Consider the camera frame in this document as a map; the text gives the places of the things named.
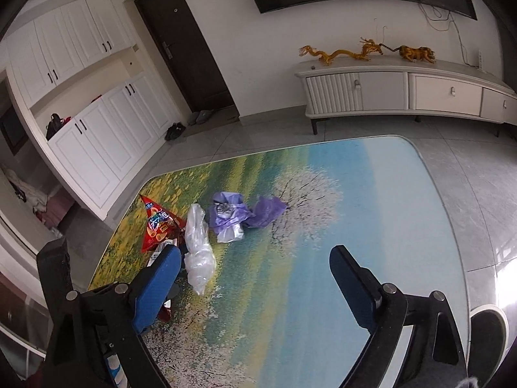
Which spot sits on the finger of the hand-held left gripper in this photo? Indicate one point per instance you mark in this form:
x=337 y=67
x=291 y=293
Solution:
x=54 y=266

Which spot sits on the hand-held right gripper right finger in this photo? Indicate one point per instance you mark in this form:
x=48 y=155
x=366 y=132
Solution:
x=355 y=291

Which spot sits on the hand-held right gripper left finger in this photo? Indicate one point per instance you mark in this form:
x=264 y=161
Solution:
x=155 y=291

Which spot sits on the white labelled packet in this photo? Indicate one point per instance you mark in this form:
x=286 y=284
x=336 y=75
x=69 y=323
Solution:
x=161 y=247

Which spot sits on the clear plastic bag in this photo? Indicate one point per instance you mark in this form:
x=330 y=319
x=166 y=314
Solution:
x=200 y=258

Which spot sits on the red snack bag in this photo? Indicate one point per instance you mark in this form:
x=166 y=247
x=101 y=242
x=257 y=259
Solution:
x=159 y=226

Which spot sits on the lilac plastic bag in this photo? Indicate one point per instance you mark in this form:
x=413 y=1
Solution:
x=226 y=226

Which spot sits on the purple plastic bag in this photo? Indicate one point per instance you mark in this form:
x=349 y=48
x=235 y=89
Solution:
x=266 y=210

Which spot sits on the white round trash bin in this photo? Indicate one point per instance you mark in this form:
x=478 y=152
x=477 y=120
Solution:
x=488 y=331

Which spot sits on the pink cloth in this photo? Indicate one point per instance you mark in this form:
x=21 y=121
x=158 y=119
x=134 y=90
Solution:
x=58 y=210

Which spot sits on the white clothes pile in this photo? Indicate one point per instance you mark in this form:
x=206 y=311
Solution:
x=34 y=200

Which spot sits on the white built-in cabinet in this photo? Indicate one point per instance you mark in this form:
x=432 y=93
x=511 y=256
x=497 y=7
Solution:
x=101 y=137

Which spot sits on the black handbag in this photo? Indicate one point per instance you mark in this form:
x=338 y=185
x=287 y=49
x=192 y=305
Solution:
x=53 y=125

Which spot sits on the black sneakers pair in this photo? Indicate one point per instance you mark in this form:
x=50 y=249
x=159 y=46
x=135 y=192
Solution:
x=174 y=131

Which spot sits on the brown doormat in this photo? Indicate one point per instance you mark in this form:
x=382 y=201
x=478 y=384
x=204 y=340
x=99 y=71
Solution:
x=224 y=119

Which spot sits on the white television cabinet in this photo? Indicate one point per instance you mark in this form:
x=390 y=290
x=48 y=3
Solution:
x=383 y=91

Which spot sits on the golden dragon figurine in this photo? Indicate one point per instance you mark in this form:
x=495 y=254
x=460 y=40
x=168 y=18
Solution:
x=339 y=54

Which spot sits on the dark brown entrance door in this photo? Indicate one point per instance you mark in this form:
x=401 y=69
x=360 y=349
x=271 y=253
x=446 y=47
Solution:
x=190 y=48

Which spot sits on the golden tiger figurine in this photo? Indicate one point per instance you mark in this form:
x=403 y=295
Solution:
x=416 y=53

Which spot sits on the white power strip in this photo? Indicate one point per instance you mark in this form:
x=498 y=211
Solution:
x=480 y=60

